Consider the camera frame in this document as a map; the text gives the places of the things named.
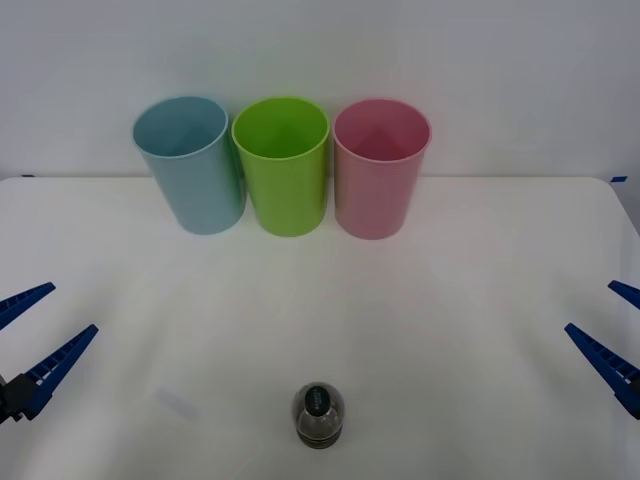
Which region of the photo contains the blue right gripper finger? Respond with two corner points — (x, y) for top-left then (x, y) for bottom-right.
(564, 322), (640, 421)
(607, 280), (640, 307)

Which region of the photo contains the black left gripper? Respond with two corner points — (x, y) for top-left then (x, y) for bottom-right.
(0, 282), (100, 426)

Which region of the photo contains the dark drink plastic bottle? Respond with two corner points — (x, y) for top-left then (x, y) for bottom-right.
(289, 382), (349, 454)

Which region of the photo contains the pale blue plastic bin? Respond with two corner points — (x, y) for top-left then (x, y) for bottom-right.
(131, 95), (247, 236)

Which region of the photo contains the pink plastic bin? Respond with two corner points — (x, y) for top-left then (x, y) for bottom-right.
(332, 97), (432, 240)

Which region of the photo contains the green plastic bin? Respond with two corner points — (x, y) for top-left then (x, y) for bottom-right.
(230, 95), (331, 238)

